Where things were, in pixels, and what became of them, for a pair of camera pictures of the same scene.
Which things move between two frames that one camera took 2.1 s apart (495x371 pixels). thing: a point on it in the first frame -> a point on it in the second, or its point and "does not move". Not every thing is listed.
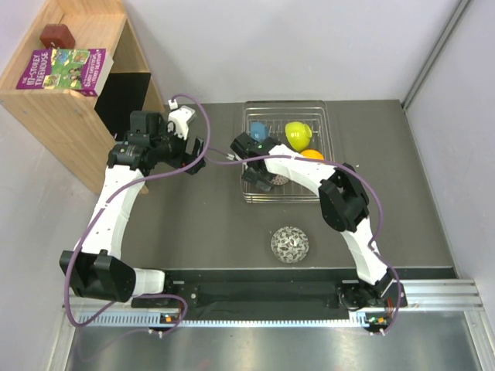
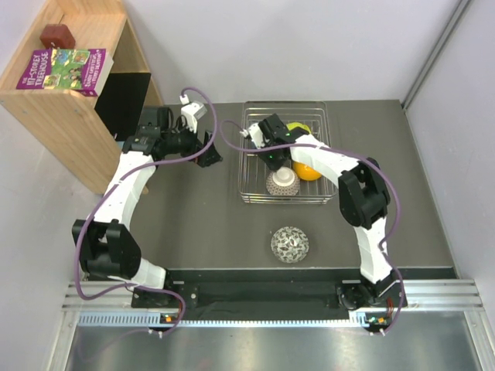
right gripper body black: x=267 y=176 -> x=272 y=159
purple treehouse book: x=83 y=69 does not move
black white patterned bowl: x=289 y=244 does not move
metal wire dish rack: x=302 y=127 does not move
